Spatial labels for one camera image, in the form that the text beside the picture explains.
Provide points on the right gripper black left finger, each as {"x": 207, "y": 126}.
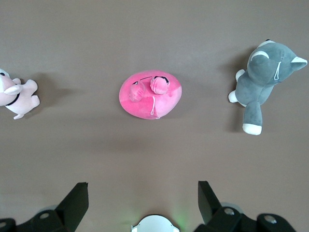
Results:
{"x": 70, "y": 207}

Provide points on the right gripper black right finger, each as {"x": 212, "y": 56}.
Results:
{"x": 214, "y": 215}

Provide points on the round pink plush toy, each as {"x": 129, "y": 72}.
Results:
{"x": 149, "y": 96}

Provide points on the pale pink dog plush toy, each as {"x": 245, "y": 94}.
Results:
{"x": 19, "y": 99}

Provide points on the grey husky plush toy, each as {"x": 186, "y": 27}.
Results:
{"x": 260, "y": 82}

